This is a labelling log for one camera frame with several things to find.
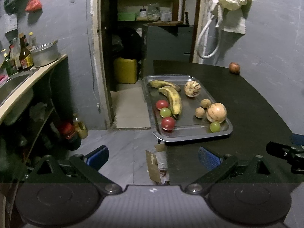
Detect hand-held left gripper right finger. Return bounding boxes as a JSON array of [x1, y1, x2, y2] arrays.
[[185, 146, 284, 195]]

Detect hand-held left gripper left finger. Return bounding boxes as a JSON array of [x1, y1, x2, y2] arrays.
[[28, 144, 123, 195]]

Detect metal tray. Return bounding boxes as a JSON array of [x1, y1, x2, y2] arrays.
[[142, 75, 234, 143]]

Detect red cherry tomato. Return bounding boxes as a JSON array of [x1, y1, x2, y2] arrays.
[[156, 100, 169, 111], [161, 116, 176, 131]]

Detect yellow banana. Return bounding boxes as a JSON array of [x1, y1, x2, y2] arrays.
[[158, 86, 183, 120]]

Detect striped pepino melon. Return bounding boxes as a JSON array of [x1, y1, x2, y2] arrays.
[[184, 81, 202, 98]]

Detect brown spotted banana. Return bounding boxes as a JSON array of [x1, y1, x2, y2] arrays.
[[148, 80, 181, 92]]

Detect yellow plastic bottle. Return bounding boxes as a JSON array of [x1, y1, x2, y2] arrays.
[[73, 114, 89, 139]]

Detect red lidded jar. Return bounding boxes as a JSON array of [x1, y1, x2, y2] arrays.
[[59, 122, 82, 150]]

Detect torn cardboard piece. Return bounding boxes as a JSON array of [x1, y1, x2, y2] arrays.
[[145, 144, 170, 185]]

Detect flat cardboard sheet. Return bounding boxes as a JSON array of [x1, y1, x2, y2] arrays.
[[110, 85, 152, 129]]

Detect yellow jerry can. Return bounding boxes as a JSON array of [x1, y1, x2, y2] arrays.
[[113, 57, 139, 84]]

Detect beige kitchen counter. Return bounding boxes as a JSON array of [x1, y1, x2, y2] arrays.
[[0, 54, 68, 124]]

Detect steel sink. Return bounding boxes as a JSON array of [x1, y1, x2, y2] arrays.
[[0, 72, 34, 125]]

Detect metal pot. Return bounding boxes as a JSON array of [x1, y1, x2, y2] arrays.
[[30, 40, 60, 67]]

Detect row of sauce bottles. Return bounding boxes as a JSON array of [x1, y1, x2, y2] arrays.
[[0, 32, 38, 75]]

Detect wooden board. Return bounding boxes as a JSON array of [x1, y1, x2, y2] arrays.
[[143, 21, 184, 27]]

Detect green box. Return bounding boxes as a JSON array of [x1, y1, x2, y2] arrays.
[[118, 12, 136, 21]]

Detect white paper note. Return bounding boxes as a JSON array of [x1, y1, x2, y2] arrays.
[[4, 14, 18, 32]]

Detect white hose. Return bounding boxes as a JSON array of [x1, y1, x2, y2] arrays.
[[195, 14, 220, 59]]

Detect white door frame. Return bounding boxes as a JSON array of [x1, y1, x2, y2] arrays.
[[91, 0, 112, 129]]

